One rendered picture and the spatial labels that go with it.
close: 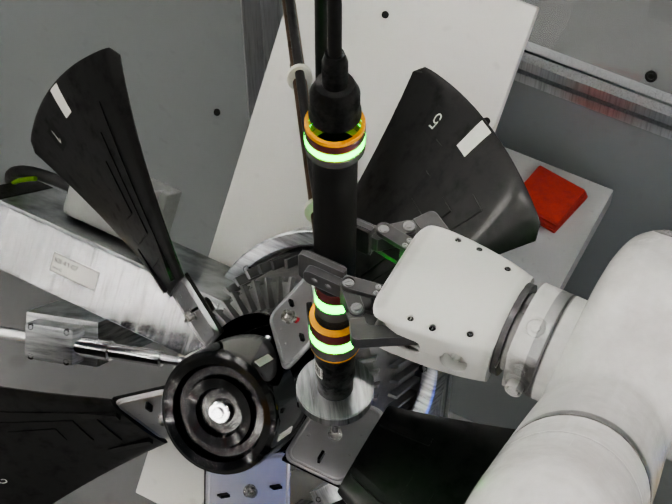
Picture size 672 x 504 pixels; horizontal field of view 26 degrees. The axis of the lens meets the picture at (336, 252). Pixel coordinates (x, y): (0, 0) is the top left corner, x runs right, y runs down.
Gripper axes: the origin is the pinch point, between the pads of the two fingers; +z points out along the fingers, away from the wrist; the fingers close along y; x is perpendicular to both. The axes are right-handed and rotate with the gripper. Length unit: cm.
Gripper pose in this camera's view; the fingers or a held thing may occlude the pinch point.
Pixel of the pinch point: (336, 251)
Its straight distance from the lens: 114.1
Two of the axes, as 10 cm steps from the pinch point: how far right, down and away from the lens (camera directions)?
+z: -8.8, -3.9, 2.7
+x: 0.1, -5.9, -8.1
